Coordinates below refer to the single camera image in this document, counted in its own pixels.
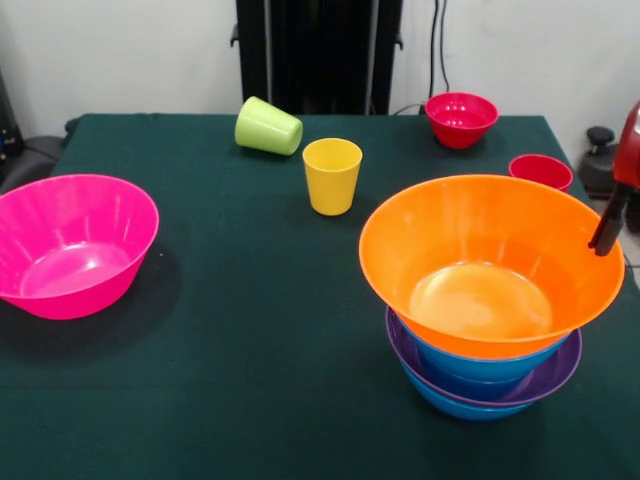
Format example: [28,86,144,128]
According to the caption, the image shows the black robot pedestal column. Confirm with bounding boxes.
[229,0,404,117]

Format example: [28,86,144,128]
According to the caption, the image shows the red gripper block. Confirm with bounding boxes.
[587,98,640,258]

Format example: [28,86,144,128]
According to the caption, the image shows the blue plastic bowl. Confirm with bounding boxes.
[413,332,574,385]
[405,372,540,422]

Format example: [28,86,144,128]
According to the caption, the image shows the red plastic cup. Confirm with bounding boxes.
[508,153,574,194]

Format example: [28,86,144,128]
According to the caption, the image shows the dark green tablecloth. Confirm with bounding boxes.
[0,112,640,480]

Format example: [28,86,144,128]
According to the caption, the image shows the green plastic cup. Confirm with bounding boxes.
[234,95,305,157]

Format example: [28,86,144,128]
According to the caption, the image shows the black computer tower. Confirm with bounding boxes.
[0,69,26,162]

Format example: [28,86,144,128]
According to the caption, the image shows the yellow plastic cup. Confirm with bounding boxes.
[302,138,364,217]

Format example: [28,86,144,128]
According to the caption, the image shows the purple plastic bowl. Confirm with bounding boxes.
[385,305,583,407]

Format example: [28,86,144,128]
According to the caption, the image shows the small teal blue bowl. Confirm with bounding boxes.
[424,364,532,402]

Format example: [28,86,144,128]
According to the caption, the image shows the large pink plastic bowl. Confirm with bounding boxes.
[0,173,161,321]

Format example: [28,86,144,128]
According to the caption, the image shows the small red plastic bowl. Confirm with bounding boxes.
[424,91,500,150]

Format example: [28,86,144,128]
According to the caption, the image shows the large orange plastic bowl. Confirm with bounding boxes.
[358,174,627,360]

